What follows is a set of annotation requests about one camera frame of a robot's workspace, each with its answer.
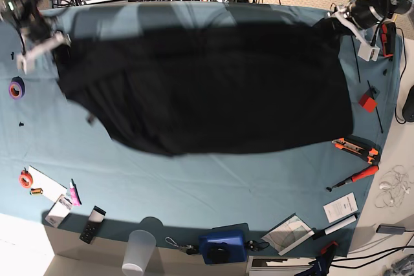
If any white packaged card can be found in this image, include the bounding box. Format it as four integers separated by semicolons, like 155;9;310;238
45;195;73;228

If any white printed card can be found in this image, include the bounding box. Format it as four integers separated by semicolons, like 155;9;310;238
323;193;358;223

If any metal carabiner keyring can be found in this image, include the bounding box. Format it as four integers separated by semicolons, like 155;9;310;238
165;237;200;255

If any black t-shirt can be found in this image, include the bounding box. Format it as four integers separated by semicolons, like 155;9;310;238
54;22;354;156

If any white cable bundle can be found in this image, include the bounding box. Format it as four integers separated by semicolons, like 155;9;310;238
374;164;414;211

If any white paper sheet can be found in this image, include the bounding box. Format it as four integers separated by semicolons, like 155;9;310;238
28;166;67;202

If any pink glue tube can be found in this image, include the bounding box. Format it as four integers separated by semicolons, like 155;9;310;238
69;179;82;207

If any orange black utility knife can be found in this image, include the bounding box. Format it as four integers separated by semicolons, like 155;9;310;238
332;136;381;165

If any translucent plastic cup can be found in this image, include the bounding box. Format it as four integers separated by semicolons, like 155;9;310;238
122;230;157;276

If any thin black rod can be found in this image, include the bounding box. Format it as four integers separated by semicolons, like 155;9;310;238
367;80;384;134

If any black white remote control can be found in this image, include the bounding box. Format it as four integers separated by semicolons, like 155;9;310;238
80;206;106;244

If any blue camera box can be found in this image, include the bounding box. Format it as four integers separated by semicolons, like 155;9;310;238
198;229;247;265

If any orange tape roll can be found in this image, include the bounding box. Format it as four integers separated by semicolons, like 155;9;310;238
19;170;34;189

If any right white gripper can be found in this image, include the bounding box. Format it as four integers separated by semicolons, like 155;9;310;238
16;32;71;74

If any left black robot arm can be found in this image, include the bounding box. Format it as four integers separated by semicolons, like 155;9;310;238
327;0;413;61

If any folded map booklet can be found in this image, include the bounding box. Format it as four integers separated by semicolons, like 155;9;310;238
261;214;315;256

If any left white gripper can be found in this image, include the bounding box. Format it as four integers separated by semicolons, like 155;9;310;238
329;6;380;61

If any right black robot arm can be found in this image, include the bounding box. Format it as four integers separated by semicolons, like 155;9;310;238
1;0;71;74

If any small brass battery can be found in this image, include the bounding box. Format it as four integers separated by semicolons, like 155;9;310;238
30;188;43;195

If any red black power tool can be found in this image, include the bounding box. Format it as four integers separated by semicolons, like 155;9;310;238
380;22;397;61

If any purple tape roll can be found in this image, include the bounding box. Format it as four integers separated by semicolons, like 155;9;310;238
8;76;25;100

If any red cube block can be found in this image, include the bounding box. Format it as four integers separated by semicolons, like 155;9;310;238
358;92;377;113

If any orange black screwdriver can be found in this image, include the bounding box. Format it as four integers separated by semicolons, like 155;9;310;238
326;165;379;192

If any black white marker pen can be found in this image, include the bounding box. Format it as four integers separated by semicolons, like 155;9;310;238
312;213;358;240

